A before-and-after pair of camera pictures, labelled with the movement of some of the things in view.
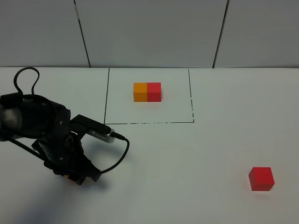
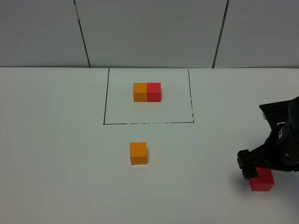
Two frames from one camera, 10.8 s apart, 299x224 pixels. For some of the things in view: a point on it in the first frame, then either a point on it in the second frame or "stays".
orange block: x=66 y=177 → x=138 y=153
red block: x=261 y=178 stays
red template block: x=154 y=92 stays
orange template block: x=140 y=92 stays
